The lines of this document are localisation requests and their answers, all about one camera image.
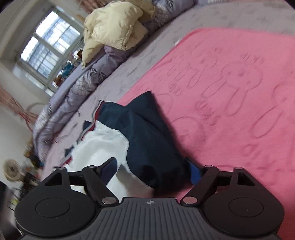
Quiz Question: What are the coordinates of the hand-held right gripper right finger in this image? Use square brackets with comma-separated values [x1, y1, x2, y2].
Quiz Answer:
[180, 157, 256, 206]

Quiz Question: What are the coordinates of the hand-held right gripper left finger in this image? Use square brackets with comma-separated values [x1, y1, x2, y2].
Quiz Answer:
[44, 157, 120, 206]

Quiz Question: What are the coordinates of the white and navy jacket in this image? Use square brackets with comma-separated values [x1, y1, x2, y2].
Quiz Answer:
[54, 91, 201, 194]

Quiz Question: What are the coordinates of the pink rabbit print blanket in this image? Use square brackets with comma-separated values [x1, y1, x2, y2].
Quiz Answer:
[117, 28, 295, 240]

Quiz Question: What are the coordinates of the purple leaf print duvet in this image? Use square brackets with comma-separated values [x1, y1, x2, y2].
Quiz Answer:
[32, 0, 199, 153]

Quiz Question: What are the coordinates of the white round fan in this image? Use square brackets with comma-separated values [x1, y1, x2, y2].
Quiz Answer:
[3, 159, 21, 183]

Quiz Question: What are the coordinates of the row of plush toys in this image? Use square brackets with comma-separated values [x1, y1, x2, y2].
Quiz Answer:
[53, 52, 80, 87]

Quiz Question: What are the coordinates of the pink floral curtain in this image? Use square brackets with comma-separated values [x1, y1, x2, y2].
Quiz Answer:
[0, 85, 38, 126]

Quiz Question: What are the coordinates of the barred window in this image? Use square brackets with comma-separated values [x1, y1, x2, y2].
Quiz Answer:
[16, 10, 84, 79]

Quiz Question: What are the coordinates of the cream down jacket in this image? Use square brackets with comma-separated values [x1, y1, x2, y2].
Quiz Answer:
[82, 0, 156, 68]

